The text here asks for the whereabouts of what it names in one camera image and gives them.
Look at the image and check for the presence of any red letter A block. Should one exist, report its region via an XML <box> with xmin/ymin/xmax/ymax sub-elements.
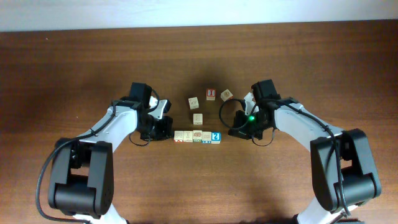
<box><xmin>174</xmin><ymin>131</ymin><xmax>184</xmax><ymax>142</ymax></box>

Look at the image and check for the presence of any blue number 2 block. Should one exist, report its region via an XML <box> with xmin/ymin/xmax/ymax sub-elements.
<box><xmin>211</xmin><ymin>132</ymin><xmax>221</xmax><ymax>144</ymax></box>

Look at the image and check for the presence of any green letter B block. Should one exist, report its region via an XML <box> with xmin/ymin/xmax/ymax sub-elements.
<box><xmin>193</xmin><ymin>130</ymin><xmax>203</xmax><ymax>142</ymax></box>

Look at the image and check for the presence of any blue letter H block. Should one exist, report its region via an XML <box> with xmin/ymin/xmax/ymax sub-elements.
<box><xmin>201</xmin><ymin>131</ymin><xmax>212</xmax><ymax>144</ymax></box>

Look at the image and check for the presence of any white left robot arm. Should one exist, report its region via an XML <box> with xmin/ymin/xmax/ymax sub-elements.
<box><xmin>41</xmin><ymin>83</ymin><xmax>173</xmax><ymax>223</ymax></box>

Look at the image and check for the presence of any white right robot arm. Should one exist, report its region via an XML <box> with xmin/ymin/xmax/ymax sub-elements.
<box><xmin>228</xmin><ymin>80</ymin><xmax>382</xmax><ymax>223</ymax></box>

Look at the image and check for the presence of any plain wooden picture block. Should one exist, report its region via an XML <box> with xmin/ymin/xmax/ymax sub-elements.
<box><xmin>183</xmin><ymin>131</ymin><xmax>193</xmax><ymax>142</ymax></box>

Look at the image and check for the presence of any red letter Q block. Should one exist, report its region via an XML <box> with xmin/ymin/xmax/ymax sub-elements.
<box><xmin>220</xmin><ymin>89</ymin><xmax>233</xmax><ymax>101</ymax></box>

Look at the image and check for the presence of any green letter N block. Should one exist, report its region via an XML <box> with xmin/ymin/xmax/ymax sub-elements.
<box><xmin>193</xmin><ymin>113</ymin><xmax>203</xmax><ymax>125</ymax></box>

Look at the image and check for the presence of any red letter I block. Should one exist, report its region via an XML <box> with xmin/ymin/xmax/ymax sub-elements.
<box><xmin>206</xmin><ymin>88</ymin><xmax>216</xmax><ymax>101</ymax></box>

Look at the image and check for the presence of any wooden number 5 block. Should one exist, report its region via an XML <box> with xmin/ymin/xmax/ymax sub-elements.
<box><xmin>188</xmin><ymin>97</ymin><xmax>199</xmax><ymax>110</ymax></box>

